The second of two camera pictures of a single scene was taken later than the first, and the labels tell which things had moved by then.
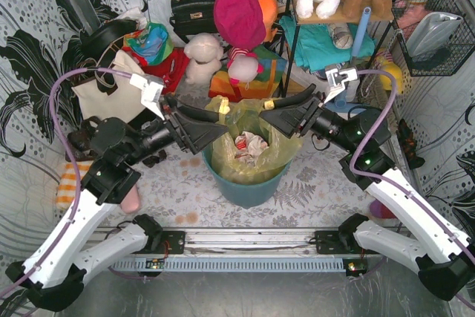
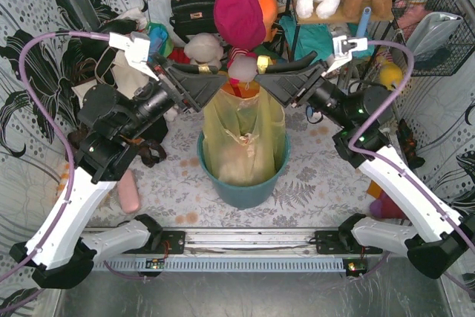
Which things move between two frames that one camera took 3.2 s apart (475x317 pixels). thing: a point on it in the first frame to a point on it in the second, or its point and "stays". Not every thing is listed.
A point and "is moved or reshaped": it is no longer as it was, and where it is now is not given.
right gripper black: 309,116 to 309,85
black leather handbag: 193,14 stays
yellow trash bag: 244,116 is moved or reshaped
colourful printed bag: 153,42 stays
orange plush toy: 269,5 stays
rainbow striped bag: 266,86 to 232,87
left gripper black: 177,124 to 172,85
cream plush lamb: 205,52 stays
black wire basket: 433,29 stays
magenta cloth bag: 238,16 stays
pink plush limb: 131,203 stays
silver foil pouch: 431,33 stays
